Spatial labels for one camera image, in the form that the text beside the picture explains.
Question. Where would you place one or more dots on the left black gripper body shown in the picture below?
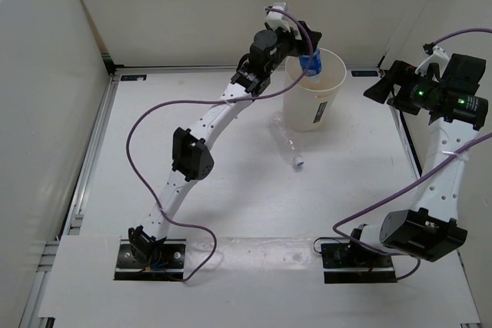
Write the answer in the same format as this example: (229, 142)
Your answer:
(287, 46)

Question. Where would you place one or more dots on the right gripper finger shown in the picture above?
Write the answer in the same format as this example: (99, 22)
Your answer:
(398, 75)
(403, 105)

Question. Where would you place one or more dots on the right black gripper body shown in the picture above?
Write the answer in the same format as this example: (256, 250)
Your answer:
(418, 93)

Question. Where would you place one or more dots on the blue label water bottle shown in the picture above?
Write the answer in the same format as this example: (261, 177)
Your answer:
(311, 65)

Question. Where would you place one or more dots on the clear plastic bottle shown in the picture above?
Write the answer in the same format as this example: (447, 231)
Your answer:
(284, 139)

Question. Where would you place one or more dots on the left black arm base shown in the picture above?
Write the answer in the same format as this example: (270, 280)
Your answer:
(165, 265)

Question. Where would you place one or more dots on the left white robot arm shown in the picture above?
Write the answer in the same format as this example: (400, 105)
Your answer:
(191, 159)

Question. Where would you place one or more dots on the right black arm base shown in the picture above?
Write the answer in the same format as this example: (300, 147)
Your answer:
(346, 263)

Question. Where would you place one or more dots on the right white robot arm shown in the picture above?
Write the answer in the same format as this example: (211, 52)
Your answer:
(427, 228)

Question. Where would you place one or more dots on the cream plastic bin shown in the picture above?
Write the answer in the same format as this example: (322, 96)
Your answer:
(306, 104)

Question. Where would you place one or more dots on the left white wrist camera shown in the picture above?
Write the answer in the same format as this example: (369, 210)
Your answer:
(277, 20)

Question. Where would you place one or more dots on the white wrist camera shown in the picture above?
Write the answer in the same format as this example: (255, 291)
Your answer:
(277, 20)
(434, 64)

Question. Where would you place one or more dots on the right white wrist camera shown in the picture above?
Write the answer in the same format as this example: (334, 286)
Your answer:
(434, 64)

